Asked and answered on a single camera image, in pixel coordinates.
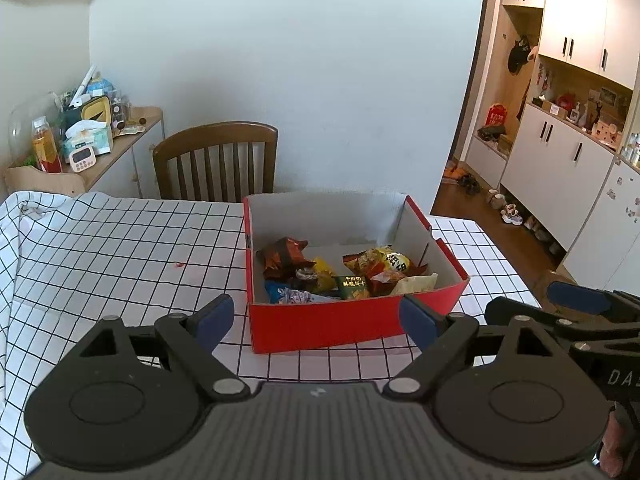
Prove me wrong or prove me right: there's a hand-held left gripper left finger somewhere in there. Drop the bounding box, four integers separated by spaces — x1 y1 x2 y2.
77 294 252 402

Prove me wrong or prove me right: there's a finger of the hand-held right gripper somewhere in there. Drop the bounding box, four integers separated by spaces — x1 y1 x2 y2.
546 281 640 319
484 296 581 337

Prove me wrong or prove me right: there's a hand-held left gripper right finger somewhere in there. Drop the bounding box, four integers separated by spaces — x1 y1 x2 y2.
382 294 576 402

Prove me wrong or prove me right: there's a pale cracker packet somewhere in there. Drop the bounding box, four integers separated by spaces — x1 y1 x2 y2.
387 272 438 297

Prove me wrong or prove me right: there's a blue cookie packet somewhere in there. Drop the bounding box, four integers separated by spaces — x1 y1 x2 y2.
264 280 293 304

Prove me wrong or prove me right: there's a yellow red snack bag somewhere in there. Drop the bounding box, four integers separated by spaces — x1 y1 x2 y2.
342 246 428 296

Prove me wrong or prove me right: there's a green snack packet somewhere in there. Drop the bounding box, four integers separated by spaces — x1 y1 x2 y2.
334 275 372 301

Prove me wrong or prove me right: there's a white blue snack packet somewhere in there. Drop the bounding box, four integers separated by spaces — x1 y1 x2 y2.
277 287 341 305

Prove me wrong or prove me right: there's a brown orange snack bag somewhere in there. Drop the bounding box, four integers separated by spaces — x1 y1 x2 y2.
256 237 316 281

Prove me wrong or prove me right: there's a red cardboard box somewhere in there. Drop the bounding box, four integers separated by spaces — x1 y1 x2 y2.
242 191 471 356

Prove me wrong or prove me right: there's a yellow candy packet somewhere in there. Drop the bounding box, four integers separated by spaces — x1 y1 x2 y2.
312 257 340 293

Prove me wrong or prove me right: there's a person's right hand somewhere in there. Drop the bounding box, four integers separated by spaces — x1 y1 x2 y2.
599 406 640 480

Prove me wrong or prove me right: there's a checked white tablecloth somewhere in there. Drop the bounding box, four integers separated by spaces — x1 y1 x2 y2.
0 190 543 461

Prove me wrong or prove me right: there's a slatted wooden chair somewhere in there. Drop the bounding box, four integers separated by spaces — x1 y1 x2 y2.
152 121 279 203

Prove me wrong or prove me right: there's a light wooden side cabinet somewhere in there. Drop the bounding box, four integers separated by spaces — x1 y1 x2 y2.
4 106 166 198

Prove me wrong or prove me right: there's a white kitchen timer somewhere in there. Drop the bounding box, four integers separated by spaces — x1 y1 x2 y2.
68 145 97 173

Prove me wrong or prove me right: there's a teal white tissue pack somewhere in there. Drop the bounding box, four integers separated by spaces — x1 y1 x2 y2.
61 122 115 158

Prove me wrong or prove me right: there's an orange drink bottle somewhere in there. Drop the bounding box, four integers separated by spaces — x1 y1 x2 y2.
31 116 63 173

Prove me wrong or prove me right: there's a yellow box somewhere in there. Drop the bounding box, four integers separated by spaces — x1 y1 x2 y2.
80 96 112 123

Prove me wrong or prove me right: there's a black hanging cap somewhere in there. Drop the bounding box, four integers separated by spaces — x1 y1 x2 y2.
507 36 540 76

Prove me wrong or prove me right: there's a white rolled tube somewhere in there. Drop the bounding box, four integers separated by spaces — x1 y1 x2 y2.
70 64 97 106

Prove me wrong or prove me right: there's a clear glass dome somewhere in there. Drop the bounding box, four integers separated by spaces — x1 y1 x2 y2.
7 91 63 166

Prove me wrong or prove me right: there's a white wall cabinet unit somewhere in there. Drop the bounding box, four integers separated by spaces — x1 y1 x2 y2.
467 0 640 291

